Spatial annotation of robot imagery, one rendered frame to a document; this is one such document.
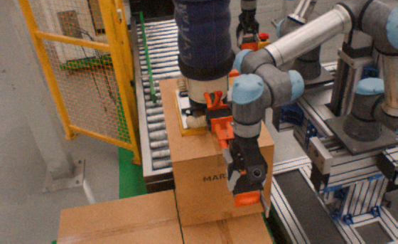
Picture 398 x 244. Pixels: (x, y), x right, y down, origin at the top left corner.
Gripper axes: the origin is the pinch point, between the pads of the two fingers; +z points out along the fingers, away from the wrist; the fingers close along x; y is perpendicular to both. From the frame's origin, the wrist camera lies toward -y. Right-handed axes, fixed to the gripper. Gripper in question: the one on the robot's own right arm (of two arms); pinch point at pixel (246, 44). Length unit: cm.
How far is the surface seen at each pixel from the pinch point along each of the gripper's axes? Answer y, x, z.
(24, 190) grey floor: -45, -161, 120
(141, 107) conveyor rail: -46, -61, 61
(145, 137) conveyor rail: -13, -60, 60
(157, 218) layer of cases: 44, -58, 64
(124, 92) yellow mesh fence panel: -55, -70, 53
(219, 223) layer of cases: 54, -28, 65
